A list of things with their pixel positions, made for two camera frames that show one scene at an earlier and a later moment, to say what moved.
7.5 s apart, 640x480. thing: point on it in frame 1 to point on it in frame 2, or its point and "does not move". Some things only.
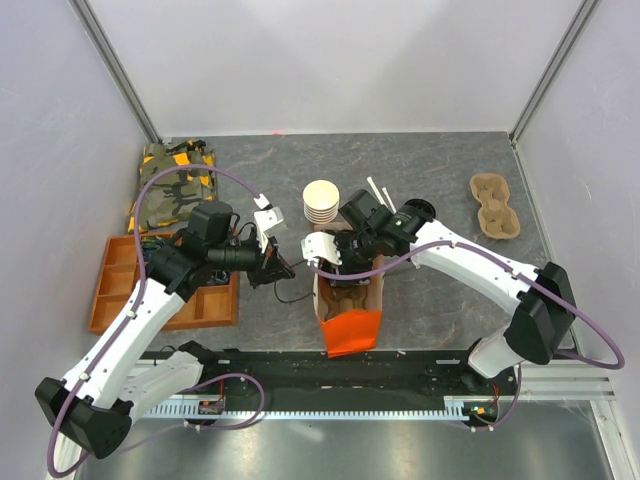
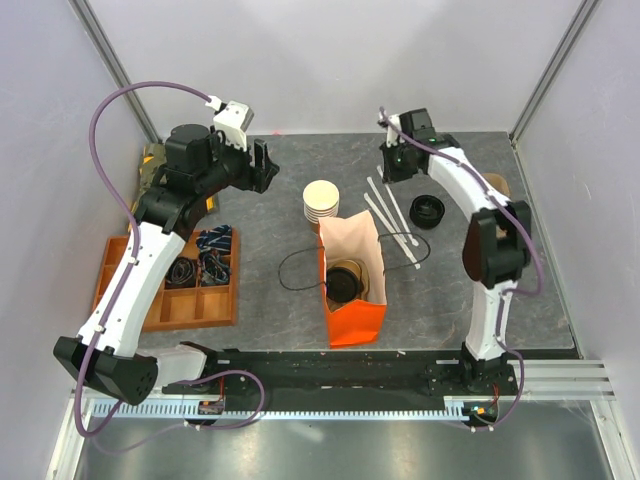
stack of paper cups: [321, 201] does not move
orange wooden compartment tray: [215, 304] does not move
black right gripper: [347, 268] to [392, 174]
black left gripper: [272, 266] to [257, 178]
